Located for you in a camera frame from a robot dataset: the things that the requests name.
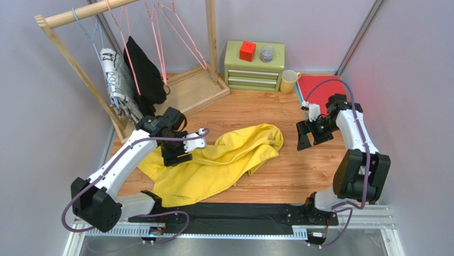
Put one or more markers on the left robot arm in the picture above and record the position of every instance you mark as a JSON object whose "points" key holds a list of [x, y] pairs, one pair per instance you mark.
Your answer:
{"points": [[95, 199]]}

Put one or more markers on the blue wire hanger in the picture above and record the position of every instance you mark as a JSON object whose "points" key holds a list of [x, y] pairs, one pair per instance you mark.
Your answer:
{"points": [[97, 27]]}

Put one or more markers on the black garment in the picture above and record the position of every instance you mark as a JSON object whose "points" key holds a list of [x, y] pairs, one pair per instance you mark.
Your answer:
{"points": [[147, 81]]}

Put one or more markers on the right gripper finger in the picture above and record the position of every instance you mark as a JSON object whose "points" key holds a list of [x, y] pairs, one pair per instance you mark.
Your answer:
{"points": [[321, 138], [303, 140]]}

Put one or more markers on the pink wire hanger right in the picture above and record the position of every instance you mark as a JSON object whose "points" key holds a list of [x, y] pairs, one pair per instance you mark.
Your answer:
{"points": [[173, 18]]}

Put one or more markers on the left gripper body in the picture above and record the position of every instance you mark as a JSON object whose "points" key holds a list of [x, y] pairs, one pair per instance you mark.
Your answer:
{"points": [[172, 149]]}

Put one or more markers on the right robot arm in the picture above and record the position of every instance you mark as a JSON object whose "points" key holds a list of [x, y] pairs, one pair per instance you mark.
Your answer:
{"points": [[362, 173]]}

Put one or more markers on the aluminium base frame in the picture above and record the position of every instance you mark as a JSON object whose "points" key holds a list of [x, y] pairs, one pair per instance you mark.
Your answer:
{"points": [[319, 228]]}

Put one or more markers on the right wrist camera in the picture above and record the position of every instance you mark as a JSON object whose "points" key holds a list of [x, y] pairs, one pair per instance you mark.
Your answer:
{"points": [[311, 111]]}

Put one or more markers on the white patterned garment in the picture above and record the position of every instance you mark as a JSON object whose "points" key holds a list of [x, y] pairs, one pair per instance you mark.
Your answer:
{"points": [[120, 86]]}

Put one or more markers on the yellow mug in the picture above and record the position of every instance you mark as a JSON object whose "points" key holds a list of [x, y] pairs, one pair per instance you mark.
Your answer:
{"points": [[288, 80]]}

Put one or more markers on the green mini drawer chest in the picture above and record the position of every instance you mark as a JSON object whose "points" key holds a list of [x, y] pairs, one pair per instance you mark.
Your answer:
{"points": [[256, 74]]}

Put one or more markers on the yellow trousers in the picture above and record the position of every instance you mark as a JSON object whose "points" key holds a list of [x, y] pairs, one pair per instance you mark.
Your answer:
{"points": [[215, 168]]}

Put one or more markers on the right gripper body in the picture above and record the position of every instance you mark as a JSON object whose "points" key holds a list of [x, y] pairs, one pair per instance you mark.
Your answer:
{"points": [[315, 132]]}

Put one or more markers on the wooden clothes rack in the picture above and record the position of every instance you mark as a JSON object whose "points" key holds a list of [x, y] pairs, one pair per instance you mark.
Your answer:
{"points": [[191, 91]]}

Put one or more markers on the red cube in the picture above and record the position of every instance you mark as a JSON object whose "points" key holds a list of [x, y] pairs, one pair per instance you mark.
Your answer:
{"points": [[247, 51]]}

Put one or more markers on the black base cloth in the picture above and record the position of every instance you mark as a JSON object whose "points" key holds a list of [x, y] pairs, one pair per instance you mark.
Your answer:
{"points": [[239, 218]]}

